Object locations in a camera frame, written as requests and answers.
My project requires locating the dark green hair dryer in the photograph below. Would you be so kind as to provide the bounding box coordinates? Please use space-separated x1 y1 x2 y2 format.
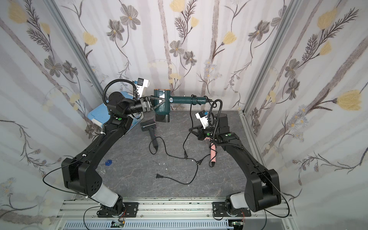
152 89 215 140

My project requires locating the pink hair dryer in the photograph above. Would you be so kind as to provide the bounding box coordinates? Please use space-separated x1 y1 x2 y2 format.
201 138 217 168

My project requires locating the black hair dryer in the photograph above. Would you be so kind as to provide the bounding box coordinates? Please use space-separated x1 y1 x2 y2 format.
140 119 200 186

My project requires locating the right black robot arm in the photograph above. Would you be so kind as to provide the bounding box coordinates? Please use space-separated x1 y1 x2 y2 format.
189 111 282 216

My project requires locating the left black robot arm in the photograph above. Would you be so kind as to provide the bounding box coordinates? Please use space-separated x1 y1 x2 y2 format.
61 79 168 218

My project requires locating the blue lidded storage box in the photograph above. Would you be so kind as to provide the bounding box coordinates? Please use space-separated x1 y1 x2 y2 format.
87 91 143 128

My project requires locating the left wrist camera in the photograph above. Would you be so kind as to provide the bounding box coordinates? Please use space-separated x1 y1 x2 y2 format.
134 78 150 97

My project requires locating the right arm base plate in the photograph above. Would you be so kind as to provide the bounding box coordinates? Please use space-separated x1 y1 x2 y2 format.
212 200 251 218

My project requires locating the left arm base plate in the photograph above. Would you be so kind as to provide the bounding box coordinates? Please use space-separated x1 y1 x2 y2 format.
97 202 139 218

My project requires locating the aluminium mounting rail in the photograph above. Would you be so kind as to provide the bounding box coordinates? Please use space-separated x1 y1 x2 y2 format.
51 197 297 230

